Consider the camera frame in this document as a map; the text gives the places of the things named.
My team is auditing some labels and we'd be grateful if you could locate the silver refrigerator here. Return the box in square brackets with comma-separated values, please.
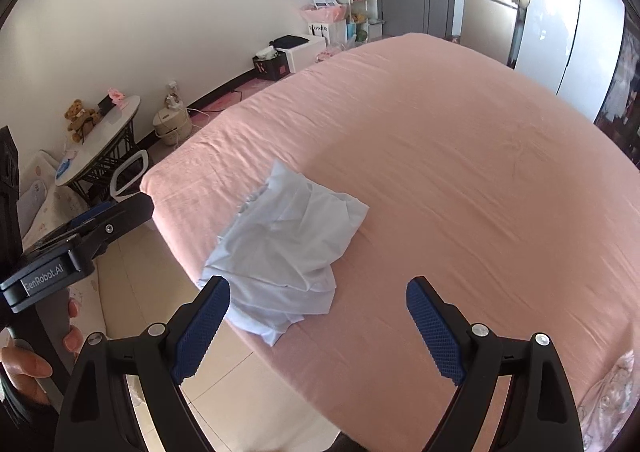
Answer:
[459, 0, 523, 66]

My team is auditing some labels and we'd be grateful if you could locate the white wardrobe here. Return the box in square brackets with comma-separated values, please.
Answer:
[512, 0, 627, 119]

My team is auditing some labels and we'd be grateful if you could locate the brown teddy bear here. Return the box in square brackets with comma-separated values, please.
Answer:
[64, 99, 103, 143]

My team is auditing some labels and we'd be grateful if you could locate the person's left hand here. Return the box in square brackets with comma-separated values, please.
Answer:
[0, 299, 85, 405]

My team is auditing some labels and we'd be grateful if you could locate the bed with pink sheet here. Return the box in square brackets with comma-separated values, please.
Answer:
[139, 32, 640, 452]

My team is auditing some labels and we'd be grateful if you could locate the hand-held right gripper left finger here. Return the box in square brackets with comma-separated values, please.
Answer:
[52, 275, 232, 452]

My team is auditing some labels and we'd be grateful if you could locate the white wastebasket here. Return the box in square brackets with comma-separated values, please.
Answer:
[109, 149, 150, 198]

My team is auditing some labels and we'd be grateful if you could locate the cream rice cooker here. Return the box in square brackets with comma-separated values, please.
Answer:
[152, 105, 191, 148]

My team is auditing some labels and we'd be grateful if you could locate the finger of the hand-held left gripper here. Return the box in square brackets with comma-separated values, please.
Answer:
[65, 192, 155, 260]
[22, 202, 126, 253]

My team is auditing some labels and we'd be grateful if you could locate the black crate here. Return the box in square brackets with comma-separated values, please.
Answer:
[252, 55, 291, 82]

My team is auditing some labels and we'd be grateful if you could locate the cream printed cushion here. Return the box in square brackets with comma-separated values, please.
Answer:
[20, 149, 108, 338]

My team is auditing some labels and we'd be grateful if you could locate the dark open closet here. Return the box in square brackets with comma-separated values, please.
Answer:
[592, 17, 640, 168]

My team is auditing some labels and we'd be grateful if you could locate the white power cable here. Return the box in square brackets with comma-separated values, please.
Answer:
[187, 105, 211, 143]

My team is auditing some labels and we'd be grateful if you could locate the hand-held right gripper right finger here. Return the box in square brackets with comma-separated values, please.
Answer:
[406, 275, 585, 452]

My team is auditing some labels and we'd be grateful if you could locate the white storage box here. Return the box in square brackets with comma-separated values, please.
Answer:
[275, 35, 326, 73]

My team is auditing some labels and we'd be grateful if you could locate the printed quilt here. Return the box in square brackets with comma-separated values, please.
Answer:
[575, 349, 637, 452]

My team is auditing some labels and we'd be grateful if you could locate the round white side table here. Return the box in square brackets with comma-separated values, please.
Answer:
[54, 95, 143, 205]

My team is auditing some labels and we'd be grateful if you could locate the white sleeveless shirt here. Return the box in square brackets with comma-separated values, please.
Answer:
[196, 159, 371, 348]

